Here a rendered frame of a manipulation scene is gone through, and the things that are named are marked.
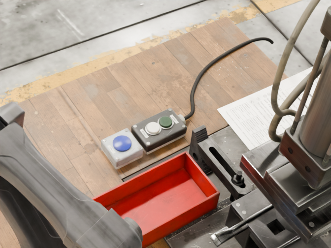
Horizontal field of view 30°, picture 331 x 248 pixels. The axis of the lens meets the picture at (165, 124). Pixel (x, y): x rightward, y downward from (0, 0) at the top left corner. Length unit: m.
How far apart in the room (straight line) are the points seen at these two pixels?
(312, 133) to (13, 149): 0.41
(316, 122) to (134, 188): 0.50
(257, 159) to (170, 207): 0.27
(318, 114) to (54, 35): 2.14
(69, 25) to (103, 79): 1.48
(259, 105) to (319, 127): 0.59
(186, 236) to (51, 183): 0.48
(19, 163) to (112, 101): 0.63
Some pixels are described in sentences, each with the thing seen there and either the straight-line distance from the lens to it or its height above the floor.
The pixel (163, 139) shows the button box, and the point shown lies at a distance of 1.33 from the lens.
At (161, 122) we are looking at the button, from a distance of 1.35.
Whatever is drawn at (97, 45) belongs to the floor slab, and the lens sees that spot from 2.84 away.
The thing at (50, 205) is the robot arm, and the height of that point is 1.29.
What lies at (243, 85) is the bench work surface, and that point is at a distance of 1.50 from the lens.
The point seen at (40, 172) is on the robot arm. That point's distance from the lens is 0.83.
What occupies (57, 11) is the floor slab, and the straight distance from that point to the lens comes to 3.01.
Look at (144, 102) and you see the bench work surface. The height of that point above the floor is 0.90.
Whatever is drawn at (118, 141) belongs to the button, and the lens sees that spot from 1.31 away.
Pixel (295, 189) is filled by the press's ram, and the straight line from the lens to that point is 1.00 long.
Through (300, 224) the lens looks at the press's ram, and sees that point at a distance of 1.02.
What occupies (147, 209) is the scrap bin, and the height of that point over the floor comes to 0.91.
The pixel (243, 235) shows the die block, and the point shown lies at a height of 0.94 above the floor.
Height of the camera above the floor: 1.99
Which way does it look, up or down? 52 degrees down
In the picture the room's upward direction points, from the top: 6 degrees clockwise
